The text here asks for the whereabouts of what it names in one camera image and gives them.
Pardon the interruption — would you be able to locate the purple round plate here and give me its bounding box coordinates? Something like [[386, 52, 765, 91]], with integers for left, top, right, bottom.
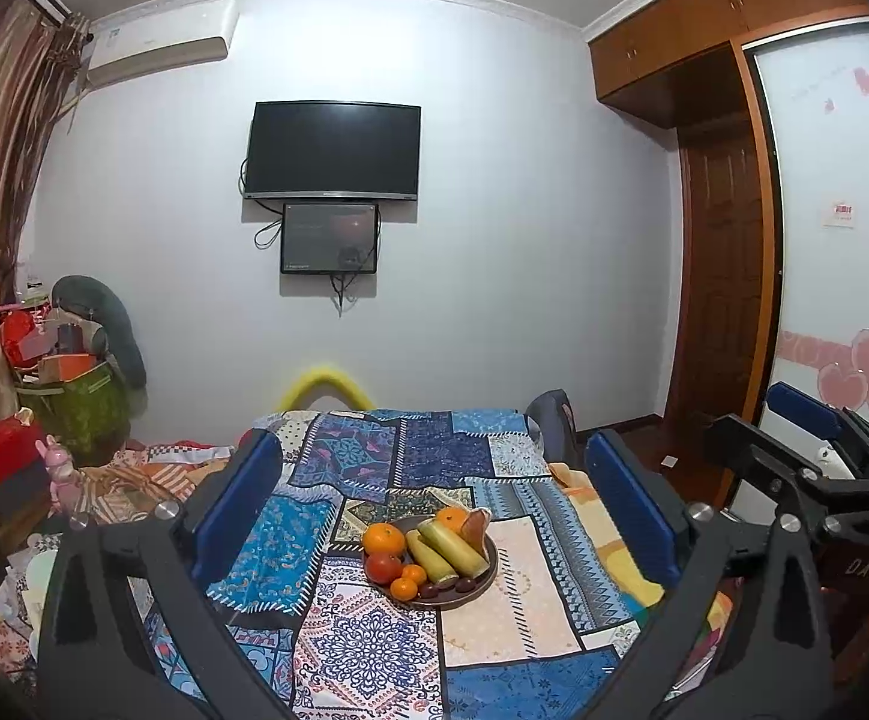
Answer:
[[363, 514, 500, 611]]

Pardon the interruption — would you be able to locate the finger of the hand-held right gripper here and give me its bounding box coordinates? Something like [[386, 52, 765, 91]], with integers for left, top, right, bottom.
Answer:
[[766, 382, 869, 466], [705, 414, 869, 533]]

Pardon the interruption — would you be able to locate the white air conditioner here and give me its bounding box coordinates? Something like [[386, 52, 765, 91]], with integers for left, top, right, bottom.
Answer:
[[78, 0, 241, 88]]

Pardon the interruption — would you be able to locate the brown wooden door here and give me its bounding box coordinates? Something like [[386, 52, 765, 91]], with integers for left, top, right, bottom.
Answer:
[[676, 122, 779, 430]]

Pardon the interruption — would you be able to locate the yellow-green sugarcane piece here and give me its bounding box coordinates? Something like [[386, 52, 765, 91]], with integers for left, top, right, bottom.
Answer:
[[406, 530, 459, 588], [418, 520, 489, 578]]

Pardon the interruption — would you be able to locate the red bag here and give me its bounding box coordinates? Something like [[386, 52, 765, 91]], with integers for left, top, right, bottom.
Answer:
[[0, 307, 55, 370]]

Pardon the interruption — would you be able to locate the red box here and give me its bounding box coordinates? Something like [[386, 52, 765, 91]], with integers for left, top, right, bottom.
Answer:
[[0, 418, 50, 467]]

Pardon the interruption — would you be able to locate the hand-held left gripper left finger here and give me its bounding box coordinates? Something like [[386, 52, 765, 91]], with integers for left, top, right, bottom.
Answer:
[[37, 429, 293, 720]]

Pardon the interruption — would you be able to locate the red tomato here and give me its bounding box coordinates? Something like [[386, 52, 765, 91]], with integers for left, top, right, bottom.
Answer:
[[365, 553, 404, 587]]

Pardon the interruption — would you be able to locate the pink bunny toy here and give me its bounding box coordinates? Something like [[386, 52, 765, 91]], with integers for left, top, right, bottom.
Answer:
[[35, 435, 80, 512]]

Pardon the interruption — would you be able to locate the wooden overhead cabinet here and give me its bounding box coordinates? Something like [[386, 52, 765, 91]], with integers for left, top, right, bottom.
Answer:
[[586, 0, 869, 122]]

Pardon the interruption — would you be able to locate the small black wall monitor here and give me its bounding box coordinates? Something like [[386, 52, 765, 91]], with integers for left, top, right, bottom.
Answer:
[[280, 202, 380, 275]]

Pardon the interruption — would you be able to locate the black monitor cable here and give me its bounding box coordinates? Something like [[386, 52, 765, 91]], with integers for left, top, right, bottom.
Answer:
[[329, 244, 377, 316]]

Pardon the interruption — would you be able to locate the blue patchwork blanket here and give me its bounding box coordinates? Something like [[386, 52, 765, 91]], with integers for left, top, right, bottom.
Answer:
[[142, 409, 706, 720]]

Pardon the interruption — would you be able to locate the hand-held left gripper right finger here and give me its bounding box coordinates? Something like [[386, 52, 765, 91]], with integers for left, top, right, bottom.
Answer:
[[577, 429, 833, 720]]

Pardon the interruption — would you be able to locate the frosted sliding wardrobe door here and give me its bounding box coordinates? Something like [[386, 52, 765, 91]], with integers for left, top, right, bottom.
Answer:
[[741, 19, 869, 458]]

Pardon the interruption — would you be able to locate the green storage box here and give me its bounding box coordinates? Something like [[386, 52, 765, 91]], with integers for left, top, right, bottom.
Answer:
[[17, 366, 133, 467]]

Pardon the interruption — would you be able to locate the black wall television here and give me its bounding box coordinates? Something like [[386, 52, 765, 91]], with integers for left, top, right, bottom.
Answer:
[[243, 100, 422, 204]]

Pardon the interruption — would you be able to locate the grey long pillow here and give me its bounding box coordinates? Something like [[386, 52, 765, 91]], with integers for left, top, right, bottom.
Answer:
[[52, 275, 149, 392]]

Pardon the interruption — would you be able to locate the grey chair back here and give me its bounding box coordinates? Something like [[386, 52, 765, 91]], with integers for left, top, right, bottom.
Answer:
[[525, 388, 580, 460]]

